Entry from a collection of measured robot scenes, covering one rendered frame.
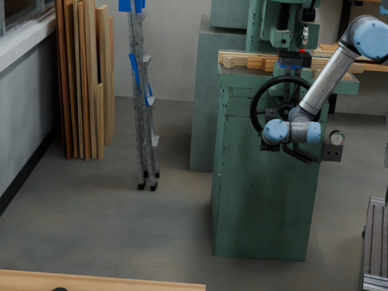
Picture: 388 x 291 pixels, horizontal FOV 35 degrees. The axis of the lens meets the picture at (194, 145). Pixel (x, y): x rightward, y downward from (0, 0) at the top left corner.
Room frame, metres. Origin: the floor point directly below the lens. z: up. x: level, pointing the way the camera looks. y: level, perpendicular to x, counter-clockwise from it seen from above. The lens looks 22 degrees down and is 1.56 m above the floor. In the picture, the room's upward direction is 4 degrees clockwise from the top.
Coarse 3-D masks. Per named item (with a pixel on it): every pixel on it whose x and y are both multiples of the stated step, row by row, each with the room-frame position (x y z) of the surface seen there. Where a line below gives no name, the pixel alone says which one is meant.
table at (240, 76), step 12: (228, 72) 2.55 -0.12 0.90; (240, 72) 2.56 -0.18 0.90; (252, 72) 2.57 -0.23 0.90; (264, 72) 2.59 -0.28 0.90; (312, 72) 2.65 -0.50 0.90; (228, 84) 2.53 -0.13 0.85; (240, 84) 2.53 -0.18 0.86; (252, 84) 2.53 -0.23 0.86; (348, 84) 2.54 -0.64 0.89; (300, 96) 2.44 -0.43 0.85
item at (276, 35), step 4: (272, 28) 2.74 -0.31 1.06; (272, 32) 2.73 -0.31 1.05; (276, 32) 2.65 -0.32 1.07; (280, 32) 2.65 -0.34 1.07; (284, 32) 2.65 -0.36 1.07; (288, 32) 2.65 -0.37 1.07; (272, 36) 2.71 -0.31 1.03; (276, 36) 2.65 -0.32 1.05; (280, 36) 2.65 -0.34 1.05; (284, 36) 2.65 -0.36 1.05; (288, 36) 2.65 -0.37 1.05; (272, 40) 2.70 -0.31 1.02; (276, 40) 2.65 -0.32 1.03; (280, 40) 2.65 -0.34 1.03; (288, 40) 2.65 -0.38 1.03; (272, 44) 2.69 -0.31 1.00; (276, 44) 2.65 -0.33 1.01; (280, 44) 2.65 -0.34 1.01; (284, 44) 2.65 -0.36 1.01; (288, 44) 2.65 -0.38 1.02; (280, 48) 2.69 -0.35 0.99
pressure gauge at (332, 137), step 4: (332, 132) 2.49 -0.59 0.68; (336, 132) 2.48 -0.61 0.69; (340, 132) 2.48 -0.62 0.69; (332, 136) 2.48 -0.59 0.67; (336, 136) 2.48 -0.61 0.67; (340, 136) 2.48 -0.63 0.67; (344, 136) 2.48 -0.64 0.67; (332, 140) 2.48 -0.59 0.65; (336, 140) 2.48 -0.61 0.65; (340, 140) 2.48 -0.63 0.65; (336, 144) 2.48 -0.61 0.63
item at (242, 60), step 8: (224, 56) 2.68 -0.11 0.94; (232, 56) 2.68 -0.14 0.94; (240, 56) 2.69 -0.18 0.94; (240, 64) 2.68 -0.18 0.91; (312, 64) 2.69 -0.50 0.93; (320, 64) 2.69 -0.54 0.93; (352, 64) 2.70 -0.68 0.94; (360, 64) 2.70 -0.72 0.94; (352, 72) 2.70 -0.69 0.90; (360, 72) 2.70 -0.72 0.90
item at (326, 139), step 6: (324, 138) 2.58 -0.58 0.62; (324, 144) 2.52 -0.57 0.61; (330, 144) 2.51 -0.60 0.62; (342, 144) 2.52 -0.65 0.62; (324, 150) 2.51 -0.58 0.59; (330, 150) 2.51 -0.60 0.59; (336, 150) 2.51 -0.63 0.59; (324, 156) 2.51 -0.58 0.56; (330, 156) 2.51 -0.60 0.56; (336, 156) 2.51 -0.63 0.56
